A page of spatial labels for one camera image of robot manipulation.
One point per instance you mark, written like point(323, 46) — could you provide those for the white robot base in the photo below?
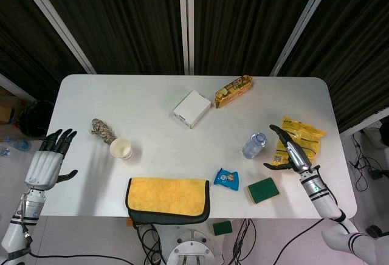
point(191, 246)

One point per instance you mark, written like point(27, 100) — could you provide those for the brown cardboard box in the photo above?
point(7, 107)

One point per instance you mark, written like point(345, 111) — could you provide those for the black trash bin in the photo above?
point(33, 119)

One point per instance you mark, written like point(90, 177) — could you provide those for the black power adapter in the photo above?
point(377, 174)

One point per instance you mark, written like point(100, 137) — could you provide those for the black pleated curtain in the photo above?
point(24, 34)
point(121, 19)
point(358, 49)
point(243, 19)

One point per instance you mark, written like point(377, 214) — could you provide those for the yellow snack bag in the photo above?
point(304, 137)

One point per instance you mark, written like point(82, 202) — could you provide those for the golden biscuit packet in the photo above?
point(232, 91)

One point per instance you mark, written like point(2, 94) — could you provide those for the white cardboard box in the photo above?
point(191, 107)

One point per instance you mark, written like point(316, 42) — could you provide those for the white paper cup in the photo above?
point(120, 148)

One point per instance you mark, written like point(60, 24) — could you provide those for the clear plastic water bottle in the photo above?
point(253, 146)

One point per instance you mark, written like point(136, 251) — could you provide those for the yellow microfiber cloth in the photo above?
point(164, 195)

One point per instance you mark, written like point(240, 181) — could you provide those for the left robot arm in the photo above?
point(30, 204)

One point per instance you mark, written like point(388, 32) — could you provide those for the blue snack packet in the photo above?
point(225, 178)

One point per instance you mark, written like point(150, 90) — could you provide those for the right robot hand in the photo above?
point(296, 154)

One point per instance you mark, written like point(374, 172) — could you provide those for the white frame post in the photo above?
point(56, 19)
point(182, 19)
point(302, 19)

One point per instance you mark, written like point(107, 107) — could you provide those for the green and yellow sponge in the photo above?
point(263, 190)
point(222, 228)

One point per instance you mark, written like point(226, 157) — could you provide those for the black caster wheel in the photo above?
point(374, 231)

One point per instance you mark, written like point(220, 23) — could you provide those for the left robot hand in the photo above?
point(44, 167)

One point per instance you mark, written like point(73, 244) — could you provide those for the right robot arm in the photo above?
point(319, 192)

